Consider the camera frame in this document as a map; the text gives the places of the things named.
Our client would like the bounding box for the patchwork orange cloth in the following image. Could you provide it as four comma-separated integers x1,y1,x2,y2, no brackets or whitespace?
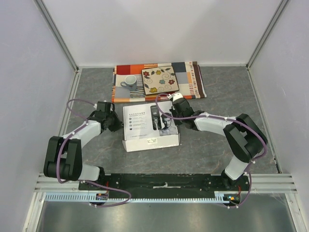
112,61,207,103

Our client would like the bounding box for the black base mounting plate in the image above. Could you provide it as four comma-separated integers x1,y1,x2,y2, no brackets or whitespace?
78,173,252,200

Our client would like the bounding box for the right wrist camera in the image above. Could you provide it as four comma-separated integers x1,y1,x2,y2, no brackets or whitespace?
168,93,183,102

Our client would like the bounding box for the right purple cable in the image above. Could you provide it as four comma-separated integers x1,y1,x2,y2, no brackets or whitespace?
155,93,268,210

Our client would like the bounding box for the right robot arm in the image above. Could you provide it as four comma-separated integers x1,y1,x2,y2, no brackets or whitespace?
170,94,267,190

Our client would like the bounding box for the floral square plate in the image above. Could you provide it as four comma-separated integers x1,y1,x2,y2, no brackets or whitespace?
141,66,179,95

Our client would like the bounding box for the grey cable duct rail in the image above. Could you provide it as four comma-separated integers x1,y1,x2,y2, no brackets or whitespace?
45,192,240,203

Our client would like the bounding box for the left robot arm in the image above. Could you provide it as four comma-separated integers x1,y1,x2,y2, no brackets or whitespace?
43,101,123,190

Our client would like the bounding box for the white hair clipper kit box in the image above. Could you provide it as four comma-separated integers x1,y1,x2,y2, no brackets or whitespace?
123,101,180,152

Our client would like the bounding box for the striped grey mug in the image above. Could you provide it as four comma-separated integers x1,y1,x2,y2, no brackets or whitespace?
120,75,137,91

